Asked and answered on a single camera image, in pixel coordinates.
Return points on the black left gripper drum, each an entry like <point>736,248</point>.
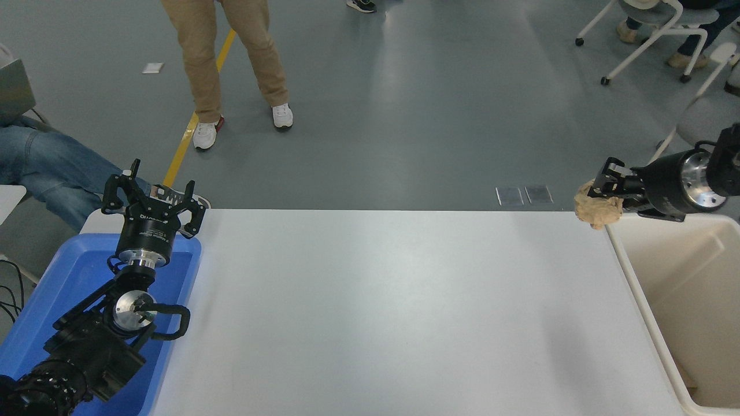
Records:
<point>147,231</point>

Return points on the large pale bin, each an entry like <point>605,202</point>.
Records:
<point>694,289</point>

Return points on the white side table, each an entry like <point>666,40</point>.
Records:
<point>8,199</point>

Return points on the person's dark shoe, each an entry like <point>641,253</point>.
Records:
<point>362,5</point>

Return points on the grey seat white chair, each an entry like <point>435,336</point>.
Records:
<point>702,118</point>

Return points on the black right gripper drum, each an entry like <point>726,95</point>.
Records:
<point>659,182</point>

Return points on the blue plastic tray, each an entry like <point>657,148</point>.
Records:
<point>69,271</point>

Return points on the person on chair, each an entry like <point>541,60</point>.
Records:
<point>694,49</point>

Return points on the standing person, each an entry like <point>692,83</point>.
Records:
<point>199,58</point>

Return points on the grey laptop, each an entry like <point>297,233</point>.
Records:
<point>14,92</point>

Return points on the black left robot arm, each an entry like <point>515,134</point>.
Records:
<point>87,352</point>

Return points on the seated person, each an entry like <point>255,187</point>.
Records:
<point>52,167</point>

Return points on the white paper sheet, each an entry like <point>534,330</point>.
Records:
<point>152,67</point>

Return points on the white wheeled chair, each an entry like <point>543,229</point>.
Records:
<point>665,17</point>

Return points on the tan paper ball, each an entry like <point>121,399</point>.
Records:
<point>598,211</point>

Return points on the clear floor plate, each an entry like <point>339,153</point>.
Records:
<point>539,194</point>
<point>509,196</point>

